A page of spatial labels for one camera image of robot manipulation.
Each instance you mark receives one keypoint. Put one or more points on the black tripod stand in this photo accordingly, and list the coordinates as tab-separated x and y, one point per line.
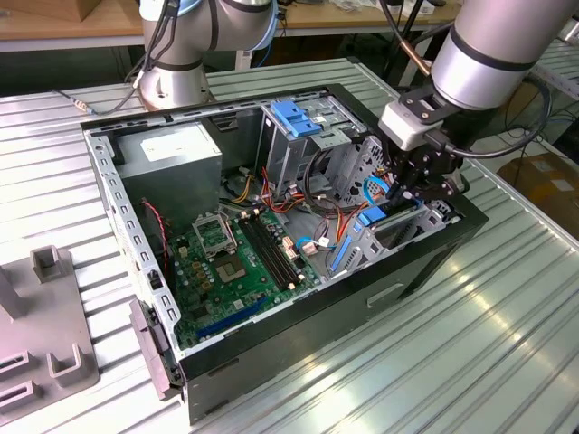
416	13

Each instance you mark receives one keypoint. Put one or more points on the grey plastic case bezel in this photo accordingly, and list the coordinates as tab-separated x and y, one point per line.
151	348

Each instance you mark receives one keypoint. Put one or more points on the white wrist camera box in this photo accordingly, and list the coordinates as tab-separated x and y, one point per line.
402	126

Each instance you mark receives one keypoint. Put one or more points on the grey parts rack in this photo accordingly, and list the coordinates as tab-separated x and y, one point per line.
45	316

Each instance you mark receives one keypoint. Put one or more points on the metal slat side table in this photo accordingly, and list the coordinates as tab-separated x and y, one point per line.
561	72

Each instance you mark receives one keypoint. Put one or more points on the large cardboard box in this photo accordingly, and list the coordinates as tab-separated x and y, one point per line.
543	190

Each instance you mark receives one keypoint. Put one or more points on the black open PC case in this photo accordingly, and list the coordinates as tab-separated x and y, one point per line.
316	325

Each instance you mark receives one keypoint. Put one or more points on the hard disk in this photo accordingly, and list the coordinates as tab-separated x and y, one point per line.
373	216

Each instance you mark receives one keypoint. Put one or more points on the blue expansion slot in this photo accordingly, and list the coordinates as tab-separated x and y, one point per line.
230	317

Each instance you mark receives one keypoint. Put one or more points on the black RAM slots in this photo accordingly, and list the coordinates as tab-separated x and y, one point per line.
271	253

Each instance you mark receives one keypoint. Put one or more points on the wooden desk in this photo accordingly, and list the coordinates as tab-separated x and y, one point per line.
45	27

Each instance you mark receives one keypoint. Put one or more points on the grey power supply unit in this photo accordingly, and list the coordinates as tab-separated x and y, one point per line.
172	181

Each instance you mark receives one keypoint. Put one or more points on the green motherboard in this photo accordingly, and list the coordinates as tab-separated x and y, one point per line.
235	289

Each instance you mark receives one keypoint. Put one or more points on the grey metal drive cage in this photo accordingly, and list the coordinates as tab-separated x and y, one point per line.
289	153

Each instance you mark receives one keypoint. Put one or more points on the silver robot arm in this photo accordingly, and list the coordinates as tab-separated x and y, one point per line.
488	50

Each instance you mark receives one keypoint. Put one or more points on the CPU socket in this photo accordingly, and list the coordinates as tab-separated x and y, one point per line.
230	270

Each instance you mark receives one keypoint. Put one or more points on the grey metal disk bay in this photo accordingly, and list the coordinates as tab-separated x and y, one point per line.
429	221

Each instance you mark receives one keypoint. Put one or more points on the blue plastic drive latch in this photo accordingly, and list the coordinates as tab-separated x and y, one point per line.
294	119

